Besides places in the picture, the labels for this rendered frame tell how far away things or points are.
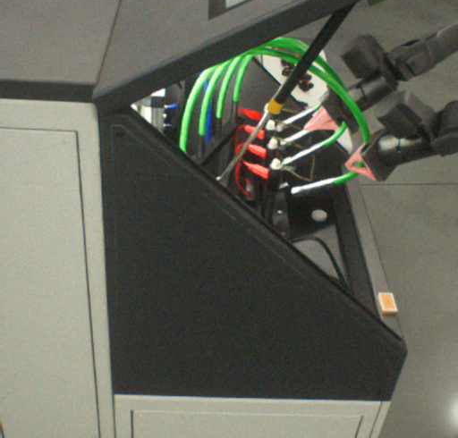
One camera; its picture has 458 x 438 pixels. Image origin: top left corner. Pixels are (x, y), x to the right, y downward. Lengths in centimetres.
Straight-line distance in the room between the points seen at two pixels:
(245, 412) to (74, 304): 45
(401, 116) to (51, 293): 67
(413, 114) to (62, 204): 58
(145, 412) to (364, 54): 85
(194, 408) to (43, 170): 64
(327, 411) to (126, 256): 59
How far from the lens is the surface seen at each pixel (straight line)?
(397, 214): 335
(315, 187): 137
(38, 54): 107
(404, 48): 137
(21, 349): 138
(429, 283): 303
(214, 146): 159
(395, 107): 115
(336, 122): 138
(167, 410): 149
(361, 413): 153
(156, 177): 106
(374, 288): 151
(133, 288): 122
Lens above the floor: 196
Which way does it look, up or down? 38 degrees down
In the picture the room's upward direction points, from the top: 5 degrees clockwise
